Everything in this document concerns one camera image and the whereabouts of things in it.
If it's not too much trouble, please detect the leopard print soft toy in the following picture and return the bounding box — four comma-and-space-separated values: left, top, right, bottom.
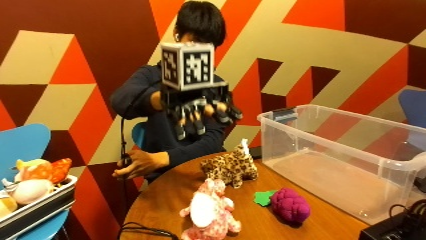
199, 138, 260, 189

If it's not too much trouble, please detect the blue chair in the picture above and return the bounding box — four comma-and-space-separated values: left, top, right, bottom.
131, 121, 148, 150
0, 123, 71, 240

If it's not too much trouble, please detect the purple grape soft toy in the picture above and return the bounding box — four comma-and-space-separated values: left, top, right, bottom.
253, 187, 313, 225

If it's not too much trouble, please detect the pink and white soft toy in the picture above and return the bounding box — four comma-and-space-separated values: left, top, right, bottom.
179, 178, 244, 240

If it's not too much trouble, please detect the grey tray of toys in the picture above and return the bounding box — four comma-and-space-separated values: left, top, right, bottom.
0, 174, 80, 240

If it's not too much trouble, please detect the pale yellow soft toy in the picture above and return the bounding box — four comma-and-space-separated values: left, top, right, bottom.
0, 195, 20, 218

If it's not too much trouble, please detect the black glove cable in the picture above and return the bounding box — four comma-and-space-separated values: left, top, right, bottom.
119, 115, 133, 214

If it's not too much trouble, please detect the black device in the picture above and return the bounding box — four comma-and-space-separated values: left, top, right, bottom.
357, 199, 426, 240

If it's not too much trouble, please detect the clear plastic storage box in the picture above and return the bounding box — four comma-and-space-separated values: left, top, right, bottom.
257, 103, 426, 226

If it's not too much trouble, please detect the orange soft toy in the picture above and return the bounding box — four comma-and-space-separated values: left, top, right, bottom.
33, 157, 73, 185

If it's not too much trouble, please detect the the person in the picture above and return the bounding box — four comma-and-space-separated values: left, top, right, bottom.
109, 0, 245, 184

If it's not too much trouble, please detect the black looped cable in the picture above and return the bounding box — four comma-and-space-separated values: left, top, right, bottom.
116, 221, 181, 240

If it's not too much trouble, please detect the white round soft toy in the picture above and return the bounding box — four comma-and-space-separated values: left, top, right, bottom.
1, 178, 56, 206

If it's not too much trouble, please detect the yellow and pink soft toy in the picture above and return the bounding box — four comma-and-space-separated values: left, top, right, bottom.
12, 158, 53, 183

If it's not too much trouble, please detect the white cube with black markers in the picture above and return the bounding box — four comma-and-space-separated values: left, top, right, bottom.
160, 42, 217, 92

